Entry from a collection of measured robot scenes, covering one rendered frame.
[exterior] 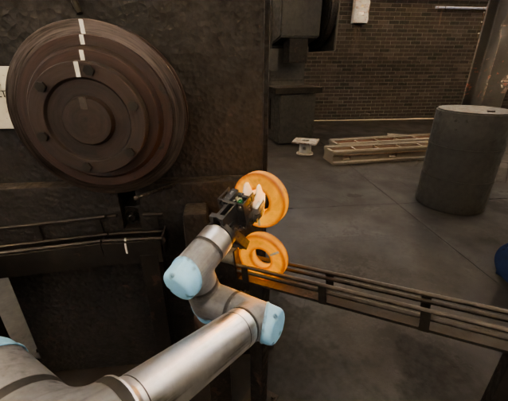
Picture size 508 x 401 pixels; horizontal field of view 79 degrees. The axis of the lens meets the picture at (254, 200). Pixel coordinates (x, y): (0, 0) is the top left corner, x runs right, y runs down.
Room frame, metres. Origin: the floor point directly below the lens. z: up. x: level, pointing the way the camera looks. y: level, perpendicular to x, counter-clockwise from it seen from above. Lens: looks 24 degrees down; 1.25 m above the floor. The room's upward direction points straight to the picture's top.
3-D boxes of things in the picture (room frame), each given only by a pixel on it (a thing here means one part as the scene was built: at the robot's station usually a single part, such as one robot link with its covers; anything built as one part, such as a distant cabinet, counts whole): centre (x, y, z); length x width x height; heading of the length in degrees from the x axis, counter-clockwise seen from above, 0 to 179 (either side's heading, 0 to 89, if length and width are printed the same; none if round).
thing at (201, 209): (0.95, 0.20, 0.68); 0.11 x 0.08 x 0.24; 6
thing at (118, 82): (0.81, 0.42, 1.11); 0.28 x 0.06 x 0.28; 96
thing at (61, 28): (0.91, 0.43, 1.11); 0.47 x 0.06 x 0.47; 96
